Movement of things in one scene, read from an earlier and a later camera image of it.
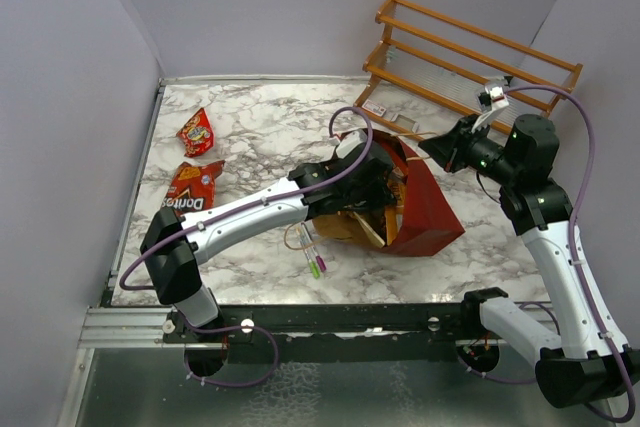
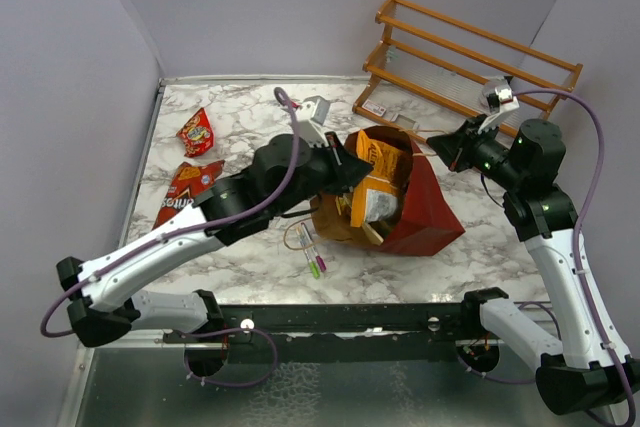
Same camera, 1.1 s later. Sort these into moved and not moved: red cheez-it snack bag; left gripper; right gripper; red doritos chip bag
Moved: left gripper
Not moved: red cheez-it snack bag; right gripper; red doritos chip bag
